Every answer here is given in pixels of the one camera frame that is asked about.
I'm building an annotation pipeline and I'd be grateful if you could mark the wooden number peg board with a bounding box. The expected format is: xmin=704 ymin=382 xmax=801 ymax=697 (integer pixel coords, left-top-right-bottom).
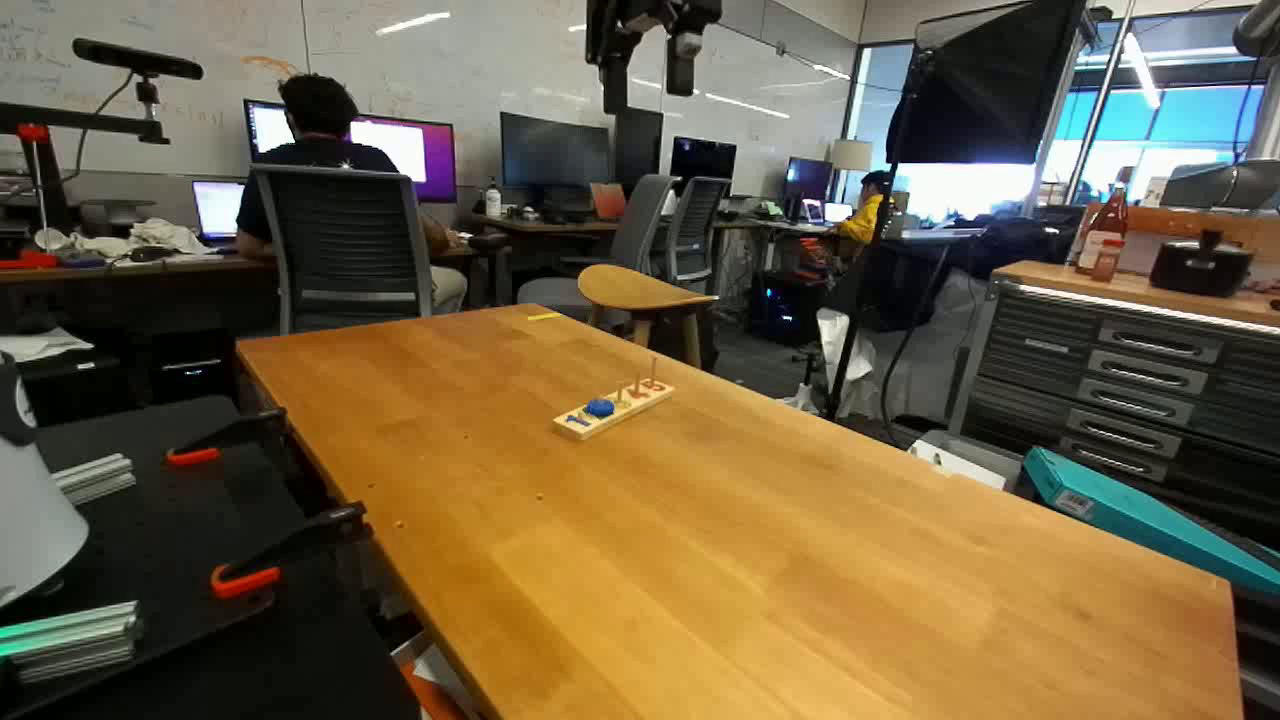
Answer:
xmin=551 ymin=375 xmax=679 ymax=444

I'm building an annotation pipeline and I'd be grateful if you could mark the small round wooden table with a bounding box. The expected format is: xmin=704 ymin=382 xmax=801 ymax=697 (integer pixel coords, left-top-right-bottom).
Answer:
xmin=571 ymin=259 xmax=726 ymax=373

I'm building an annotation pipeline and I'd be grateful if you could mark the grey fabric office chair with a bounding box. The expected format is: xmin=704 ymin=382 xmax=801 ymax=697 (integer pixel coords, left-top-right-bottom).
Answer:
xmin=516 ymin=172 xmax=675 ymax=318
xmin=660 ymin=172 xmax=736 ymax=292

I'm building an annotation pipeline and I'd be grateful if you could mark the small dark monitor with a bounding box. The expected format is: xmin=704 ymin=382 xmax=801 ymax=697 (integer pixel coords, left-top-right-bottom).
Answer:
xmin=667 ymin=133 xmax=741 ymax=192

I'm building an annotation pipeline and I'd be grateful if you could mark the large dark monitor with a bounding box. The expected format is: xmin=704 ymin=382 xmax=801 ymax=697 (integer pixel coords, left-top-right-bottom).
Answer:
xmin=498 ymin=108 xmax=618 ymax=217

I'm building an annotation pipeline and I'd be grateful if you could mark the monitor with blue screen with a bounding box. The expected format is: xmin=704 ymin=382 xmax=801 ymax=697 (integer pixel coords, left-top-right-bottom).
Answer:
xmin=780 ymin=155 xmax=835 ymax=210

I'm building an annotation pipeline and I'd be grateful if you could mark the person in yellow shirt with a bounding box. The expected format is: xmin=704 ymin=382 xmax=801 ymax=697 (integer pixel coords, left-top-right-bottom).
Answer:
xmin=832 ymin=170 xmax=896 ymax=252

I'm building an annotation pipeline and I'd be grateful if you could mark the white table lamp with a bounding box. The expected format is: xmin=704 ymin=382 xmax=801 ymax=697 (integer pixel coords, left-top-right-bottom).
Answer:
xmin=819 ymin=135 xmax=875 ymax=205

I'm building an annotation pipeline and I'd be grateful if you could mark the monitor with purple screen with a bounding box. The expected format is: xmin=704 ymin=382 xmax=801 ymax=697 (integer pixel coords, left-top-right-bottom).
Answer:
xmin=240 ymin=96 xmax=461 ymax=210

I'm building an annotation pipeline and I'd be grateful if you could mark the grey mesh office chair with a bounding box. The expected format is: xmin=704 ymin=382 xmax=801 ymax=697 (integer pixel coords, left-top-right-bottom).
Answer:
xmin=249 ymin=162 xmax=439 ymax=335

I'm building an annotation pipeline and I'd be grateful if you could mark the white box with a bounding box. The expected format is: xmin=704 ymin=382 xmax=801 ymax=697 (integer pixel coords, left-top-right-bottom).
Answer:
xmin=908 ymin=428 xmax=1025 ymax=491

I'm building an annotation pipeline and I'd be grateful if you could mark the person with dark hair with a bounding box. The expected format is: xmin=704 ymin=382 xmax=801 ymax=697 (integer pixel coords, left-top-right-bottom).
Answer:
xmin=236 ymin=73 xmax=473 ymax=318

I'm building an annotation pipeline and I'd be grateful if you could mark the large black monitor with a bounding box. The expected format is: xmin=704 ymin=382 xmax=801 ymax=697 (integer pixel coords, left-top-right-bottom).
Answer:
xmin=886 ymin=0 xmax=1094 ymax=170

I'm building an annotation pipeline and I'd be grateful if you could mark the orange and black clamp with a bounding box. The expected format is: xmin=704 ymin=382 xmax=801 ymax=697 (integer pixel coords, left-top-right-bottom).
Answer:
xmin=207 ymin=499 xmax=374 ymax=603
xmin=166 ymin=404 xmax=292 ymax=474

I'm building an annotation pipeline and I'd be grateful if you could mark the open laptop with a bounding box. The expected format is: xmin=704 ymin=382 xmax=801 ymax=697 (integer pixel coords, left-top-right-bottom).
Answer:
xmin=190 ymin=175 xmax=252 ymax=252

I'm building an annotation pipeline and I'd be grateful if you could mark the orange bottle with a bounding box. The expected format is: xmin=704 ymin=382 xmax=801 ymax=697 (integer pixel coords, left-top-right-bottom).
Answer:
xmin=1075 ymin=183 xmax=1138 ymax=285

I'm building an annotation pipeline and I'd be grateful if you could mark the grey drawer cabinet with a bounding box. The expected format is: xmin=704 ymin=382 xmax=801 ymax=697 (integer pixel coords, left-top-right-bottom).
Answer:
xmin=948 ymin=258 xmax=1280 ymax=536

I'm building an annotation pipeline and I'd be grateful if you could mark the white crumpled cloth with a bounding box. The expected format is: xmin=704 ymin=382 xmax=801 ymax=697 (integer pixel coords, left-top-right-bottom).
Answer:
xmin=32 ymin=217 xmax=211 ymax=263

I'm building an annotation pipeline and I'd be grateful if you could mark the teal case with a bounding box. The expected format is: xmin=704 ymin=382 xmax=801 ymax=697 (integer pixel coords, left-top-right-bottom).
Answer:
xmin=1018 ymin=444 xmax=1280 ymax=603

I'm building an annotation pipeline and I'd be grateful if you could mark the short aluminium profile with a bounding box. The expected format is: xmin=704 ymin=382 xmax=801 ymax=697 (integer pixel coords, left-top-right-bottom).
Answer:
xmin=47 ymin=447 xmax=140 ymax=507

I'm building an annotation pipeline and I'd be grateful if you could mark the black pot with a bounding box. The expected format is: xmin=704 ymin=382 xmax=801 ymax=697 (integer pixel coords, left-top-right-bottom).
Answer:
xmin=1147 ymin=227 xmax=1258 ymax=299

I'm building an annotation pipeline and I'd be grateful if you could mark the white rounded cover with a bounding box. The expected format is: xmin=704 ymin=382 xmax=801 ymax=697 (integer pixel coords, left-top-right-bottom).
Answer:
xmin=0 ymin=352 xmax=91 ymax=613

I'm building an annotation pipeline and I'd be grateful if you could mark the long aluminium profile stack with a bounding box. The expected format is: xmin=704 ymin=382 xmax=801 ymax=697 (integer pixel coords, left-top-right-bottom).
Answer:
xmin=0 ymin=598 xmax=144 ymax=689

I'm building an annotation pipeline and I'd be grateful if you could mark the black bar camera on stand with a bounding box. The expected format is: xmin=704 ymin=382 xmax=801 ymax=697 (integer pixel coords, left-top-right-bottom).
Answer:
xmin=70 ymin=38 xmax=207 ymax=148

